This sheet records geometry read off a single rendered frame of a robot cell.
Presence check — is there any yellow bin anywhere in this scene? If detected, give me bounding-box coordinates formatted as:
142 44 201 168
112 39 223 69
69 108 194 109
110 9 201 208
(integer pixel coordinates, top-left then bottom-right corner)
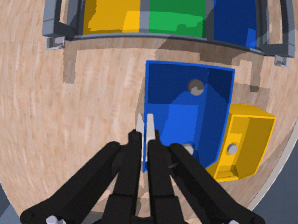
206 103 276 182

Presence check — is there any blue bin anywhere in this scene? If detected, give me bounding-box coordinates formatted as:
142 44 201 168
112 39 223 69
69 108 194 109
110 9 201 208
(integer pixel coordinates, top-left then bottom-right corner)
143 60 235 172

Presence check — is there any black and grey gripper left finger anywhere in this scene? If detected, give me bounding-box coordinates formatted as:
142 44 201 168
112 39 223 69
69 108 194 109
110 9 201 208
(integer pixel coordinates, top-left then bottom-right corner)
20 113 144 224

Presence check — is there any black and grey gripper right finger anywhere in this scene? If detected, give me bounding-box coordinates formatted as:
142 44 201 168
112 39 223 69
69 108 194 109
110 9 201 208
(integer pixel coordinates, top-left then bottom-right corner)
146 114 266 224

